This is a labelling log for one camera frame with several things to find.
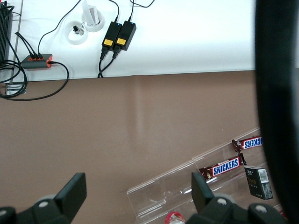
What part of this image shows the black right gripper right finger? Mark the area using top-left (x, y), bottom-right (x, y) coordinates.
top-left (186, 172), bottom-right (288, 224)

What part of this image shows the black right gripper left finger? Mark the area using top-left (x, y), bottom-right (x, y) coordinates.
top-left (0, 172), bottom-right (87, 224)

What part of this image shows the Snickers bar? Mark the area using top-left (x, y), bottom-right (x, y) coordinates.
top-left (199, 153), bottom-right (248, 182)
top-left (231, 136), bottom-right (263, 154)

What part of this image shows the clear acrylic stepped stand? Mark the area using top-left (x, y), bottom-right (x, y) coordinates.
top-left (126, 127), bottom-right (285, 221)

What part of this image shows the small black box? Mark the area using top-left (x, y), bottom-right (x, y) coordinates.
top-left (244, 165), bottom-right (274, 201)

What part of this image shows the grey orange USB hub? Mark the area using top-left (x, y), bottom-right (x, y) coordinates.
top-left (21, 53), bottom-right (53, 70)

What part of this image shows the black power adapter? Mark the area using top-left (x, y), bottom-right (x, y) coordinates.
top-left (101, 21), bottom-right (123, 51)
top-left (114, 20), bottom-right (137, 51)

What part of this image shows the black ribbed device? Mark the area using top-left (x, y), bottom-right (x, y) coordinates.
top-left (0, 1), bottom-right (14, 63)

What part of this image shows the white upright plastic piece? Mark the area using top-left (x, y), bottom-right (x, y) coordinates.
top-left (83, 0), bottom-right (99, 26)

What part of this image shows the small metal bracket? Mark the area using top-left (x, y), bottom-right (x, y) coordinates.
top-left (5, 83), bottom-right (27, 95)

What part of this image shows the black hub power cable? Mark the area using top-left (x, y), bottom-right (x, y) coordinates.
top-left (0, 60), bottom-right (70, 101)

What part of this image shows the dark looped camera cable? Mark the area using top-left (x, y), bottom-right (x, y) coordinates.
top-left (254, 0), bottom-right (299, 224)

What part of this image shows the black adapter mains cable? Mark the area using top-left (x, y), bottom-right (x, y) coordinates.
top-left (99, 46), bottom-right (121, 78)
top-left (97, 45), bottom-right (110, 78)

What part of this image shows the white cable grommet ring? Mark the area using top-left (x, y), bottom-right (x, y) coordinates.
top-left (81, 10), bottom-right (104, 32)
top-left (66, 20), bottom-right (88, 45)

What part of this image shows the thin black USB cable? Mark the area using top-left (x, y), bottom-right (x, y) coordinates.
top-left (37, 0), bottom-right (88, 59)

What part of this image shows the black adapter output cable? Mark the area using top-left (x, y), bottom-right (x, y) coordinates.
top-left (108, 0), bottom-right (120, 23)
top-left (129, 0), bottom-right (155, 23)

